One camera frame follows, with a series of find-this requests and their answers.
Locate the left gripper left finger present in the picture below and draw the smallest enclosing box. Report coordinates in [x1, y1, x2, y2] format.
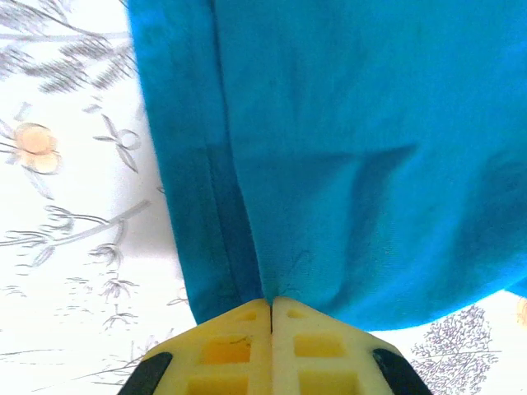
[119, 298, 273, 395]

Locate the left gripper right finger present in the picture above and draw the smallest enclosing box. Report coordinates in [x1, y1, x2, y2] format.
[271, 295, 433, 395]

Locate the blue t-shirt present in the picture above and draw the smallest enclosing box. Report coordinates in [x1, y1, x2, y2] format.
[125, 0, 527, 332]

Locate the floral tablecloth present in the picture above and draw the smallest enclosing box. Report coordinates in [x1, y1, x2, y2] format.
[0, 0, 527, 395]

